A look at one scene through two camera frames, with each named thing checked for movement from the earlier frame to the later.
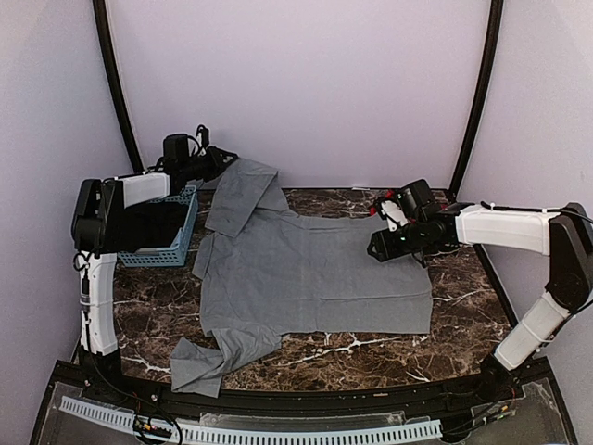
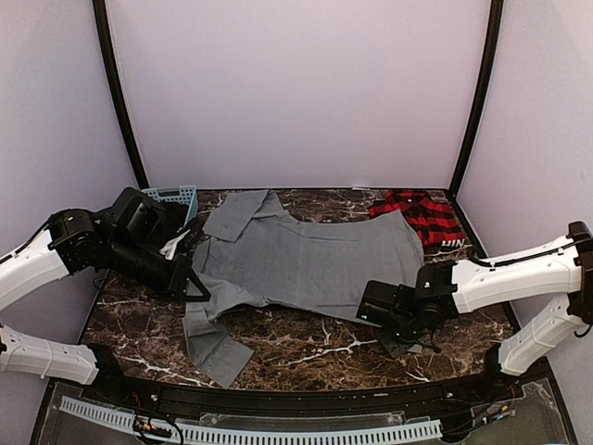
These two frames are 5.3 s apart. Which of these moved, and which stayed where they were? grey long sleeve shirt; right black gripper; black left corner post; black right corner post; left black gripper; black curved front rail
Moved: right black gripper; grey long sleeve shirt; left black gripper
Stayed: black right corner post; black curved front rail; black left corner post
